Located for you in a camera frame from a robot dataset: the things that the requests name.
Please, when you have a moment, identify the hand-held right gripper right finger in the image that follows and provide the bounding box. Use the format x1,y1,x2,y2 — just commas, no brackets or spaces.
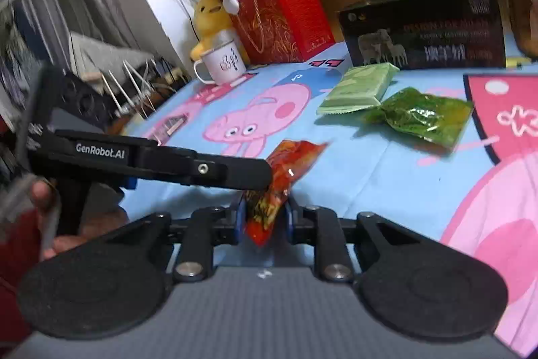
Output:
285,201,426,283

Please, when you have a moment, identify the person's left forearm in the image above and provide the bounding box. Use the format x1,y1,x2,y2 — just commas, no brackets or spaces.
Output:
0,208,47,348

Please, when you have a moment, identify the white enamel mug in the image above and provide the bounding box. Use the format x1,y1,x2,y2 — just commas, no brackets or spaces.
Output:
192,39,248,86

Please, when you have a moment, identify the dark green clear packet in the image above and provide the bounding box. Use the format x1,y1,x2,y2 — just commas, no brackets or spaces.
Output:
363,87,475,152

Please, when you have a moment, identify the printed cartoon blanket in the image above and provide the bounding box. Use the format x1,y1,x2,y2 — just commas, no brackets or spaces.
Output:
118,33,538,359

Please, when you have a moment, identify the yellow plush toy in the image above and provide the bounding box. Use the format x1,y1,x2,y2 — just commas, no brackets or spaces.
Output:
190,0,249,64

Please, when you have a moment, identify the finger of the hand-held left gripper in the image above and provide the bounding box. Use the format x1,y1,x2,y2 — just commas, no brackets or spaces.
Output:
126,146,275,192

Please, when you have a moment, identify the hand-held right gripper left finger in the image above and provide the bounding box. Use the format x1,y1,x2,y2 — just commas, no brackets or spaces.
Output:
105,197,247,283

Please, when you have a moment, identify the person's left hand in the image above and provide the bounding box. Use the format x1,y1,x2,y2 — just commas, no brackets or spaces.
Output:
31,178,130,261

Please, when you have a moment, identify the orange red snack packet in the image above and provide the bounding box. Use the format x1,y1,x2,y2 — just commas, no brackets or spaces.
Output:
244,139,330,247

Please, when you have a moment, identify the power strip with white cables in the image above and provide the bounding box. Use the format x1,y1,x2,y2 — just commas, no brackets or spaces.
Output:
69,31,192,122

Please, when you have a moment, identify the black printed box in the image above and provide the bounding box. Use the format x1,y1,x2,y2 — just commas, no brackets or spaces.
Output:
337,0,508,70

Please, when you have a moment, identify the bright green snack packet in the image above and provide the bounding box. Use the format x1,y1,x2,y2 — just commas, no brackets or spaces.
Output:
316,62,401,116

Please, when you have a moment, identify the red gift box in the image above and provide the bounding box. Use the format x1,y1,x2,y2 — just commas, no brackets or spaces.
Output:
230,0,337,65

